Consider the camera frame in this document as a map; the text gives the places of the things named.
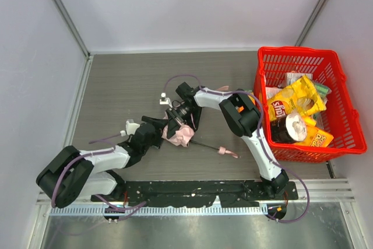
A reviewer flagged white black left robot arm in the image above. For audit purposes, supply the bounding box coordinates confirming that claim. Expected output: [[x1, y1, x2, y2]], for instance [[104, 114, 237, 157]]
[[36, 116, 168, 208]]

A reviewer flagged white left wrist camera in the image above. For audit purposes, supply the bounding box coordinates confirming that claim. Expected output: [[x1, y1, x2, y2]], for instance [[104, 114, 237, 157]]
[[119, 119, 140, 136]]

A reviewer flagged green snack packet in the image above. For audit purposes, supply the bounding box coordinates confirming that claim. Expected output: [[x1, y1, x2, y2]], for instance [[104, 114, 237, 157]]
[[314, 82, 332, 98]]

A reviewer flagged orange snack bag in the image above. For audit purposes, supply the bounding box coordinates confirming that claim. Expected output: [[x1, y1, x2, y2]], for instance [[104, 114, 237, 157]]
[[297, 125, 334, 148]]

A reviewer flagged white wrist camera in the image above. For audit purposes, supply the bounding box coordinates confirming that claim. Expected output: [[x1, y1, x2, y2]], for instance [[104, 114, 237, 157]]
[[159, 92, 173, 108], [119, 119, 140, 136]]

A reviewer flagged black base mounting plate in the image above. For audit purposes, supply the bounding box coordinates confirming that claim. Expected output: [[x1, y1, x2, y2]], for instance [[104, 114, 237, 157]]
[[104, 180, 298, 208]]

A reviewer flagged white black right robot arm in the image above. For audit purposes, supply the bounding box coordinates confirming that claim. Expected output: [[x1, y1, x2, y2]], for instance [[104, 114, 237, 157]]
[[160, 82, 288, 198]]

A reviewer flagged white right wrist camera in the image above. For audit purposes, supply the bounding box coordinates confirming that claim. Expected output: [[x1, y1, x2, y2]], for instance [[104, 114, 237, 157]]
[[159, 92, 173, 108]]

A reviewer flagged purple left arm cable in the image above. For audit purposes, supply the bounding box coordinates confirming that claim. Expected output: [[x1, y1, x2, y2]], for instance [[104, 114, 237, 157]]
[[51, 134, 123, 209]]

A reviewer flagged yellow chips bag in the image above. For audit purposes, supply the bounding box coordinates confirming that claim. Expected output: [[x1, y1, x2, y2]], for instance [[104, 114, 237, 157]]
[[267, 76, 326, 121]]

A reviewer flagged orange green carton box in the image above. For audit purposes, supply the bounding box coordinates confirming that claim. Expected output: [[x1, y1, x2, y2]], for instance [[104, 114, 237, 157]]
[[247, 90, 256, 106]]

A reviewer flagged white slotted cable duct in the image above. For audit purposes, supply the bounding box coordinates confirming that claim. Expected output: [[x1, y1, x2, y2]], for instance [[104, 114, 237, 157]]
[[50, 204, 268, 217]]

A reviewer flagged pink folding umbrella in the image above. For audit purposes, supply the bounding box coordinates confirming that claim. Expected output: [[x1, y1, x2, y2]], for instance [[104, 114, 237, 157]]
[[141, 85, 240, 159]]

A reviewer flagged white wrapped packet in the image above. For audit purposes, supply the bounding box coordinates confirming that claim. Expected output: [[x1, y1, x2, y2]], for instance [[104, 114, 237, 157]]
[[284, 72, 313, 87]]

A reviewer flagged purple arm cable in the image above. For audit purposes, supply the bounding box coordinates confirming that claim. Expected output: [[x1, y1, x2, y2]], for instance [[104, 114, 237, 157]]
[[51, 134, 123, 209], [162, 74, 309, 224]]

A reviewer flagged red plastic basket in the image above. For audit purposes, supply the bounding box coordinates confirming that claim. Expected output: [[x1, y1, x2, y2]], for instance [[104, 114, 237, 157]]
[[254, 47, 367, 163]]

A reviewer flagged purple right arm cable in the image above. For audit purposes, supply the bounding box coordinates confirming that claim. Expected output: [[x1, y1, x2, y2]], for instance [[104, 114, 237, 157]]
[[162, 74, 309, 224]]

